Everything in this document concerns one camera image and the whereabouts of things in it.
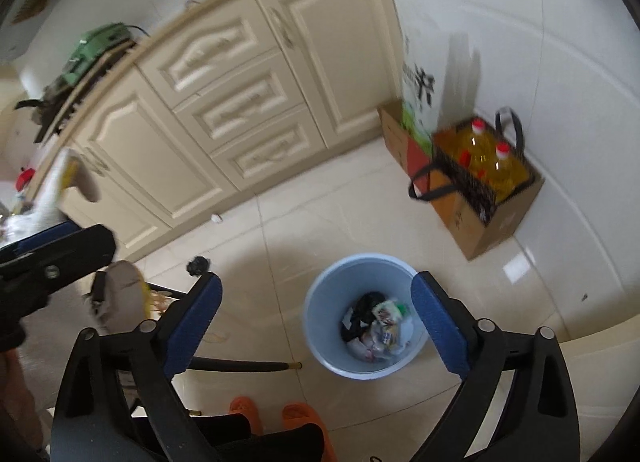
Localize red pot lid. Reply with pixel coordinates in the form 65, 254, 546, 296
15, 167, 36, 191

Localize cream kitchen cabinets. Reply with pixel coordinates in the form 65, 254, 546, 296
27, 0, 401, 261

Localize black gas stove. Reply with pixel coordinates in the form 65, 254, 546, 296
14, 40, 137, 144

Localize green electric cooker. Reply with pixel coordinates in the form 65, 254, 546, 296
61, 22, 131, 86

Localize orange slipper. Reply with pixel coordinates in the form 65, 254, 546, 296
281, 402, 337, 462
229, 396, 264, 436

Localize cardboard box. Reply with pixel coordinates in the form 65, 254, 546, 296
378, 100, 544, 261

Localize white rice bag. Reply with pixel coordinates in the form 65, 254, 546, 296
401, 18, 480, 157

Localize light blue trash bin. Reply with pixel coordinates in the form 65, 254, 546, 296
303, 254, 428, 381

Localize yellow oil bottle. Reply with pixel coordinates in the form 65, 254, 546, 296
484, 141, 529, 204
456, 118, 495, 176

